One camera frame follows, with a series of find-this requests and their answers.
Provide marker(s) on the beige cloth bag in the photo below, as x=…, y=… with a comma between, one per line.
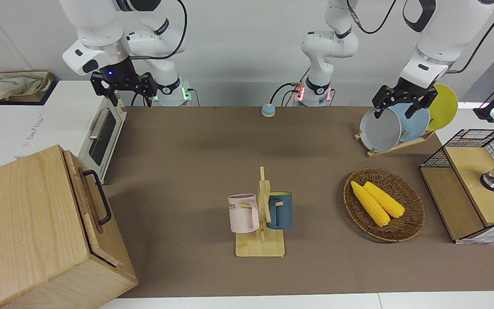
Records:
x=11, y=83

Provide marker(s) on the pink mug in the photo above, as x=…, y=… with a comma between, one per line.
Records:
x=240, y=214

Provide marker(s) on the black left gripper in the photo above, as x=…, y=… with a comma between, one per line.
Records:
x=409, y=92

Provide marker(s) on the yellow corn cob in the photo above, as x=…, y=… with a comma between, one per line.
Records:
x=369, y=206
x=386, y=201

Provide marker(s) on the yellow plate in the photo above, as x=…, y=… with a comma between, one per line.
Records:
x=444, y=107

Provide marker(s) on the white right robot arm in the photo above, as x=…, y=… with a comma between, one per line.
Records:
x=97, y=25

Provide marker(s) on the wooden mug tree stand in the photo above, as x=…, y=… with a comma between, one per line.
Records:
x=260, y=244

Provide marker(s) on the light blue plate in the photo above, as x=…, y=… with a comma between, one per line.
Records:
x=416, y=124

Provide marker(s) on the light wooden cabinet box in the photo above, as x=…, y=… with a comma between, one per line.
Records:
x=24, y=223

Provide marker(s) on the dark blue mug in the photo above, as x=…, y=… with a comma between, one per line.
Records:
x=283, y=210

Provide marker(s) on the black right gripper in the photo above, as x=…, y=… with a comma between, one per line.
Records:
x=118, y=75

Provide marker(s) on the grey plate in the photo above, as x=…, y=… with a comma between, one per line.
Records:
x=380, y=131

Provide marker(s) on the white toaster oven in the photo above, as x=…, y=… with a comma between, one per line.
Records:
x=71, y=116

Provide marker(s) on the wooden plate rack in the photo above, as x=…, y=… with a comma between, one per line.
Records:
x=401, y=146

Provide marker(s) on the brown wicker basket tray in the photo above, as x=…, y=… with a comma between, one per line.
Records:
x=405, y=227

